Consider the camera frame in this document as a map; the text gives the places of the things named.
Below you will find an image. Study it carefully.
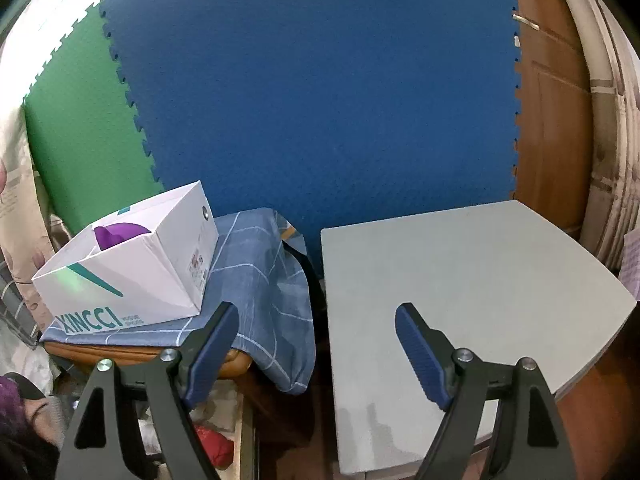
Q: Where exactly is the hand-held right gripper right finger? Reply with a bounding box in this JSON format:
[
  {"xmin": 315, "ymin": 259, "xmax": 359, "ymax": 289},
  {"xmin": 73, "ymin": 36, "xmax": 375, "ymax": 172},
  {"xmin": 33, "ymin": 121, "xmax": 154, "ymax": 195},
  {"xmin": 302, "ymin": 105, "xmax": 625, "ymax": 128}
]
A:
[{"xmin": 394, "ymin": 302, "xmax": 573, "ymax": 480}]

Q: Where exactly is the white printed sheet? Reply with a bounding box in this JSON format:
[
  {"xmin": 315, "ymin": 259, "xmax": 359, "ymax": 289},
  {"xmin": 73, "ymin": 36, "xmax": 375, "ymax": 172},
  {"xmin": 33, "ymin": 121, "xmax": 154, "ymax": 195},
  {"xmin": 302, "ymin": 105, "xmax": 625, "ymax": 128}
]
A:
[{"xmin": 0, "ymin": 332, "xmax": 61, "ymax": 401}]

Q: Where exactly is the red underwear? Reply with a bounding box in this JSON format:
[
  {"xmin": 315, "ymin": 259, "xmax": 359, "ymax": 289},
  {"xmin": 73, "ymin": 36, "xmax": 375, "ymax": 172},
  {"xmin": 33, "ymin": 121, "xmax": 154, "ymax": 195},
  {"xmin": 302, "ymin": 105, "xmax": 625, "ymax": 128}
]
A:
[{"xmin": 192, "ymin": 422, "xmax": 236, "ymax": 471}]

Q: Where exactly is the blue checked cloth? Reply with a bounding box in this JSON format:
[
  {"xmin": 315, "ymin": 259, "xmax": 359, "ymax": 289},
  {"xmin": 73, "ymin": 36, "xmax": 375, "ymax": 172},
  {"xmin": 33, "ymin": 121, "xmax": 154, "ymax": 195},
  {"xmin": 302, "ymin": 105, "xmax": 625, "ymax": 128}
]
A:
[{"xmin": 39, "ymin": 208, "xmax": 317, "ymax": 395}]

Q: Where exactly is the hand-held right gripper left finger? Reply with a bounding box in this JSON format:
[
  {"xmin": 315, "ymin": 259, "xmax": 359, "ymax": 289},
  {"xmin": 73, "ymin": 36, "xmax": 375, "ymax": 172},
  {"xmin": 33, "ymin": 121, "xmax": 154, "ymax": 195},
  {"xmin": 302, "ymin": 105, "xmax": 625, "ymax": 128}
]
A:
[{"xmin": 55, "ymin": 301, "xmax": 241, "ymax": 480}]

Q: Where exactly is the green foam mat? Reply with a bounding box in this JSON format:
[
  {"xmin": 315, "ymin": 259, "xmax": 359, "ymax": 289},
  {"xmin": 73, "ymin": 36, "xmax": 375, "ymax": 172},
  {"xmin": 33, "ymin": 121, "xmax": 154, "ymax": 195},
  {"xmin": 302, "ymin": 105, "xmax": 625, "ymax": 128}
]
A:
[{"xmin": 24, "ymin": 7, "xmax": 166, "ymax": 236}]

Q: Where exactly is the wooden drawer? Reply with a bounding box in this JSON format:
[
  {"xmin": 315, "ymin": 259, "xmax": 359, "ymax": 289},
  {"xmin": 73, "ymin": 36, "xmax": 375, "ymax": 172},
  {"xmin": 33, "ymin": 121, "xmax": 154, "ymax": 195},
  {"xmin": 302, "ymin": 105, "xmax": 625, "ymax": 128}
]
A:
[{"xmin": 135, "ymin": 385, "xmax": 261, "ymax": 480}]

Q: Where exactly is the wooden nightstand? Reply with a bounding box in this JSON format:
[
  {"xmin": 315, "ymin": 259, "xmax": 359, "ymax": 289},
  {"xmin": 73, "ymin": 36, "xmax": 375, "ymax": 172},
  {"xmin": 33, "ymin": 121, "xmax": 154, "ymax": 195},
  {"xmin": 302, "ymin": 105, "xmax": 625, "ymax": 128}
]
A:
[{"xmin": 45, "ymin": 340, "xmax": 313, "ymax": 480}]

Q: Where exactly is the beige rolled mat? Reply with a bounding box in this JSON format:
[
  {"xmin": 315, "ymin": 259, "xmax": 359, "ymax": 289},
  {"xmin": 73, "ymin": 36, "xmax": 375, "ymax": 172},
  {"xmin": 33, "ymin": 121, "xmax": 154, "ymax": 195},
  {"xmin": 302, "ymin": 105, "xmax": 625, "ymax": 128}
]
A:
[{"xmin": 545, "ymin": 0, "xmax": 640, "ymax": 273}]

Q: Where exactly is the wooden door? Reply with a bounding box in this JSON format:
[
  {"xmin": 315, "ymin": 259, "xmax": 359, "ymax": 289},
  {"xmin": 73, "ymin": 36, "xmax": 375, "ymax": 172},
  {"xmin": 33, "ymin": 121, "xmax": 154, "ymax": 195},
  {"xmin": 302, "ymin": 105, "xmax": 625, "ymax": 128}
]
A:
[{"xmin": 507, "ymin": 0, "xmax": 596, "ymax": 241}]

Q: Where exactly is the white shoe box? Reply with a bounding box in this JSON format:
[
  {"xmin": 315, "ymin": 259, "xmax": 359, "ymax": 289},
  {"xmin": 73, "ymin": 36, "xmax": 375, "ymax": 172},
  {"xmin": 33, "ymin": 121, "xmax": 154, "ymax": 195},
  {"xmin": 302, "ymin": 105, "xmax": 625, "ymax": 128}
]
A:
[{"xmin": 31, "ymin": 180, "xmax": 218, "ymax": 336}]

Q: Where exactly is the grey plaid bedding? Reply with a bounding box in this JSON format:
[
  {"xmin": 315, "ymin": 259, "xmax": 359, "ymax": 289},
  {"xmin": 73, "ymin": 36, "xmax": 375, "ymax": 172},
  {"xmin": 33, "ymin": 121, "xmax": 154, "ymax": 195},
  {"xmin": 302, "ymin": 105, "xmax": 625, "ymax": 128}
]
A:
[{"xmin": 0, "ymin": 247, "xmax": 43, "ymax": 348}]

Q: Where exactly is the grey table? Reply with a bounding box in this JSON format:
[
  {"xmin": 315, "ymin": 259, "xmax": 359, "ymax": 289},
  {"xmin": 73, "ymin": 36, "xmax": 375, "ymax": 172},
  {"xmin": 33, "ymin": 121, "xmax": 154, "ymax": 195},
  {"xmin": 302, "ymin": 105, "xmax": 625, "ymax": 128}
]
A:
[{"xmin": 320, "ymin": 199, "xmax": 638, "ymax": 476}]

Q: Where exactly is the purple underwear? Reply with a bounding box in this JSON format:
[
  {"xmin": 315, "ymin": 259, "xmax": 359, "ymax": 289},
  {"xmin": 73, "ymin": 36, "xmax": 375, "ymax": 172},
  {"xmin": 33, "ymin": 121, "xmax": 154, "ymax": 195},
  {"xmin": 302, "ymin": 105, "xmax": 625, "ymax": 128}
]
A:
[{"xmin": 92, "ymin": 224, "xmax": 153, "ymax": 253}]

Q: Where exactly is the black strap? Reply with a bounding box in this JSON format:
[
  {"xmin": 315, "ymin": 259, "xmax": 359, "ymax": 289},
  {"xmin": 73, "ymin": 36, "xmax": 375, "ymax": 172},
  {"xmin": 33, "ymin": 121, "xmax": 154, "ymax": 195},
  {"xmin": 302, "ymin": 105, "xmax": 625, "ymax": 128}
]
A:
[{"xmin": 281, "ymin": 239, "xmax": 328, "ymax": 313}]

